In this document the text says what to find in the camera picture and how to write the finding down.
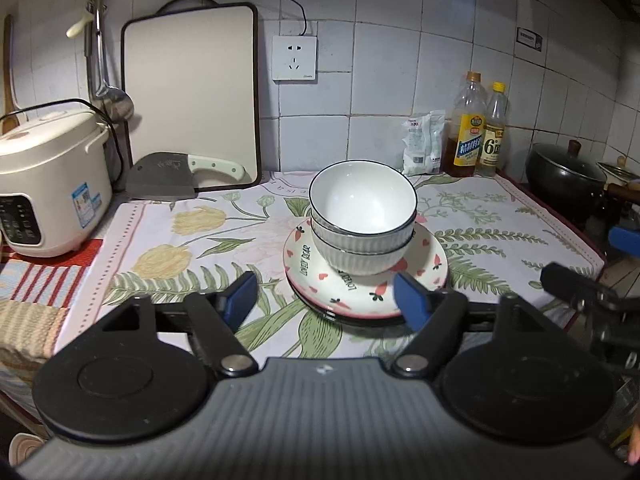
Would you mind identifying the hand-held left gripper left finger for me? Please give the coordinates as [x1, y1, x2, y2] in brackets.
[75, 271, 259, 378]

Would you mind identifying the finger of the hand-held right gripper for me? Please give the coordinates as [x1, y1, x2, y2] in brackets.
[609, 226, 640, 261]
[541, 261, 622, 312]

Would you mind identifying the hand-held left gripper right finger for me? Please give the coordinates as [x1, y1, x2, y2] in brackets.
[391, 271, 566, 378]

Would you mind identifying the white sun-print plate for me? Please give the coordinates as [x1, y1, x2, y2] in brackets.
[295, 292, 408, 329]

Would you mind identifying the white ribbed bowl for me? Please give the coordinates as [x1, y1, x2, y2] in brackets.
[310, 214, 417, 252]
[312, 234, 415, 277]
[308, 160, 418, 235]

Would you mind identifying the pink rabbit-print plate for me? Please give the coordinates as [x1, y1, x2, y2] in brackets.
[283, 220, 449, 319]

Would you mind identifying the small enamel pot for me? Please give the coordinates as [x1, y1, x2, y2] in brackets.
[597, 156, 640, 196]

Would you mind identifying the floral tablecloth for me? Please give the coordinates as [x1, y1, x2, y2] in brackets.
[55, 170, 608, 361]

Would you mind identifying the black lidded wok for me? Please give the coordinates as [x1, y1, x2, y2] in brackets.
[525, 140, 640, 223]

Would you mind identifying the white powder bag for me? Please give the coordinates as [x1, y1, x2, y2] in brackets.
[402, 115, 434, 176]

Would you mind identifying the clear vinegar bottle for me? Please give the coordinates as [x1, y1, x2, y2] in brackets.
[479, 81, 510, 177]

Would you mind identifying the clear plastic seasoning bag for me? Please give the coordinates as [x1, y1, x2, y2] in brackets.
[427, 110, 447, 174]

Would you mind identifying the cooking oil bottle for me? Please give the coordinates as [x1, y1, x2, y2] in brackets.
[445, 71, 488, 178]

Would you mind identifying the red striped cloth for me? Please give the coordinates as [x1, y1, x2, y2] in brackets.
[0, 239, 104, 397]

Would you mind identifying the white cutting board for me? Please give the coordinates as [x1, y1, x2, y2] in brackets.
[121, 0, 262, 191]

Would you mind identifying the white rice cooker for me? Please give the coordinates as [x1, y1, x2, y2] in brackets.
[0, 109, 113, 258]

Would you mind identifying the hanging metal ladle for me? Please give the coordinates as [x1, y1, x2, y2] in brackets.
[85, 0, 135, 124]

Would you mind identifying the beige slipper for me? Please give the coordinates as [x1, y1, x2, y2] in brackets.
[10, 432, 51, 476]

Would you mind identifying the wooden spatula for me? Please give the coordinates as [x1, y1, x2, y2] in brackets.
[2, 14, 22, 132]

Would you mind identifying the cleaver with white handle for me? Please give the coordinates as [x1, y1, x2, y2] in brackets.
[125, 152, 248, 201]

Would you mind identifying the black rice cooker cord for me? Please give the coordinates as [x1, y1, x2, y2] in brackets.
[0, 100, 126, 193]

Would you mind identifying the blue wall sticker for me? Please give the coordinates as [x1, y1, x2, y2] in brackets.
[516, 26, 545, 52]

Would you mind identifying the white wall socket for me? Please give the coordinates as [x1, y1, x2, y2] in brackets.
[272, 35, 318, 82]

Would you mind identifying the white-handled hanging utensil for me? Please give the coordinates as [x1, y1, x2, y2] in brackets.
[66, 7, 97, 39]

